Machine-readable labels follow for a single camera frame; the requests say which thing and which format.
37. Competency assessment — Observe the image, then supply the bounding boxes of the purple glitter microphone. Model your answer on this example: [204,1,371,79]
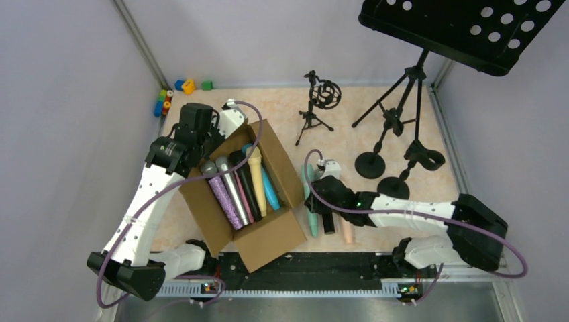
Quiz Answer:
[200,160,244,230]

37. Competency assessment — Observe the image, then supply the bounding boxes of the mint green microphone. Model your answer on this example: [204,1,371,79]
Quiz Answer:
[301,164,319,238]

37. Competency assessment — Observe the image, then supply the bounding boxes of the black microphone silver grille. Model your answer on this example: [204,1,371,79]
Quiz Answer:
[321,213,335,235]

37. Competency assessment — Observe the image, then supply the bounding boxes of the silver grey microphone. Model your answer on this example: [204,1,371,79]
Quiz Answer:
[215,156,250,226]

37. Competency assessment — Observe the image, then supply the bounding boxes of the beige pink microphone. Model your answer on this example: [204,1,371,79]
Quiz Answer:
[339,217,355,244]

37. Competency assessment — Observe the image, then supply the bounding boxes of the black round-base stand with clip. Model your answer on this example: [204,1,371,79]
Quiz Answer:
[354,108,404,179]

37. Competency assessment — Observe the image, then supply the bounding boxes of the teal blue microphone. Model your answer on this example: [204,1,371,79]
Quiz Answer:
[262,165,280,210]

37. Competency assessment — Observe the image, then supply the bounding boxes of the black round-base stand with holder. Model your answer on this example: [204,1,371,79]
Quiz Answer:
[377,139,446,199]

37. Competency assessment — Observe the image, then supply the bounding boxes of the brown cardboard box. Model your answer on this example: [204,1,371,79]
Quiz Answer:
[180,119,307,272]

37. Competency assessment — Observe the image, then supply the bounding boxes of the cream yellow microphone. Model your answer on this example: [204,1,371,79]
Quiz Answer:
[246,146,267,217]

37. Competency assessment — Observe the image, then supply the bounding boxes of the black shock mount tripod stand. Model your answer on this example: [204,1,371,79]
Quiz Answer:
[295,70,342,146]

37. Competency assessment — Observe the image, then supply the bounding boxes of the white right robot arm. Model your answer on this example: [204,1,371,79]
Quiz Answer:
[305,176,508,272]

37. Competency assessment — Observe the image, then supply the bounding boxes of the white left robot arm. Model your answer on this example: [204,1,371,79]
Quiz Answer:
[87,103,246,307]

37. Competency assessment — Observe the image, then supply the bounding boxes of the black music stand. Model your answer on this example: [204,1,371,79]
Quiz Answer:
[351,0,566,148]

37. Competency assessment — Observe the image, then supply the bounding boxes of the orange cylinder toy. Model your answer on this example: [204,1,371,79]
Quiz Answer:
[162,101,171,115]

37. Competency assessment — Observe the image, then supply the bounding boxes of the blue cylinder toy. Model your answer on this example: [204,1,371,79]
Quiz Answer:
[154,100,164,117]

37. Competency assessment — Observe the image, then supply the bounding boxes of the red cylinder toy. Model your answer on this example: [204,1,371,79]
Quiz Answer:
[164,90,174,102]

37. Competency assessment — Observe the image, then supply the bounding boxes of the green cylinder toy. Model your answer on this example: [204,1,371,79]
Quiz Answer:
[158,89,167,101]

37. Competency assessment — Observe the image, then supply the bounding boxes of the green toy block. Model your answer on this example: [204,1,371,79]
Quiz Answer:
[201,80,214,91]

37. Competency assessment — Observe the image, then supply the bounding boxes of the blue toy block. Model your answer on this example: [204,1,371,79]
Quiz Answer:
[174,80,185,91]

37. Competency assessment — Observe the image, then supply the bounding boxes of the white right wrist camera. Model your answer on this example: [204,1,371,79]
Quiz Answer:
[315,159,342,180]

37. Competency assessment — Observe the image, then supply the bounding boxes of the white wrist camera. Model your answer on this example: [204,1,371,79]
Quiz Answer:
[217,99,247,139]
[315,159,342,180]

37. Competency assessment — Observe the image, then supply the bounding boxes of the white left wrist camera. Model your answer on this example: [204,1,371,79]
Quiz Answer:
[217,99,247,139]

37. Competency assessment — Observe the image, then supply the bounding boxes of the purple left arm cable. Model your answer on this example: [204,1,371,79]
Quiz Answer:
[95,100,264,309]

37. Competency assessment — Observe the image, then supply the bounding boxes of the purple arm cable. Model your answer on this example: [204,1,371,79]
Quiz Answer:
[304,149,530,280]
[95,100,264,309]

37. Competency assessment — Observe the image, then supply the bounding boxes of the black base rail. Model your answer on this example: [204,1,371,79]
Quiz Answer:
[197,252,435,297]

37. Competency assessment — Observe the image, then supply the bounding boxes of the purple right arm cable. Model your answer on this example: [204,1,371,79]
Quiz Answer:
[304,149,530,280]

